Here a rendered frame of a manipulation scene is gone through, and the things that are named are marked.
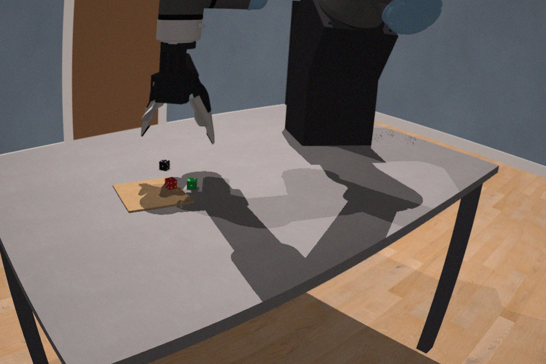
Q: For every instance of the tan mat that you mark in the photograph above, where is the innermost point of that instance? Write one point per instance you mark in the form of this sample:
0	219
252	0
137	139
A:
150	194

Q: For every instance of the green die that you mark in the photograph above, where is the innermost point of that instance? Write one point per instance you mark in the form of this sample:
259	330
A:
192	183

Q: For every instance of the red die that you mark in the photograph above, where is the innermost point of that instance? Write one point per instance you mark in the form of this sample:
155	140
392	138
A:
170	183

